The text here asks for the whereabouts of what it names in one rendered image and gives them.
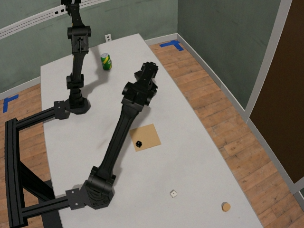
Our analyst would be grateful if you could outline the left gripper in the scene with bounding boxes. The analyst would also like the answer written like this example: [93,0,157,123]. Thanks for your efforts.
[61,0,81,5]

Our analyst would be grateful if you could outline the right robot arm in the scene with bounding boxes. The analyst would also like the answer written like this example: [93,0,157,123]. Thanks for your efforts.
[85,62,159,207]

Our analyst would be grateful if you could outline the grey die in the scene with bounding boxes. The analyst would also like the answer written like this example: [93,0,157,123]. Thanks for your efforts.
[170,191,177,198]

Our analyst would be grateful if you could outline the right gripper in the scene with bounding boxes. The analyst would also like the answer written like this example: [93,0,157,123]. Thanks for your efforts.
[148,81,158,96]

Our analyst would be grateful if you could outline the tan short cylinder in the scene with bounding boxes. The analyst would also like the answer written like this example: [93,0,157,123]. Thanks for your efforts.
[222,203,231,212]

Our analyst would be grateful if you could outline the green and yellow soda can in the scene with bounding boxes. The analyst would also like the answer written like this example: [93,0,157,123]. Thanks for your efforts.
[101,53,112,70]

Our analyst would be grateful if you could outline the black die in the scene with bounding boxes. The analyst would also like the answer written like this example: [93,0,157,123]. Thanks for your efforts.
[136,141,142,148]

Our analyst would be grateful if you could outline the tan square mat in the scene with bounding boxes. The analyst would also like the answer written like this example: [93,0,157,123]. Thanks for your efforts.
[129,123,161,152]

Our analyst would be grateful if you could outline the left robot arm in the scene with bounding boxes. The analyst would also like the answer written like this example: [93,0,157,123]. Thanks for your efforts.
[66,0,91,109]

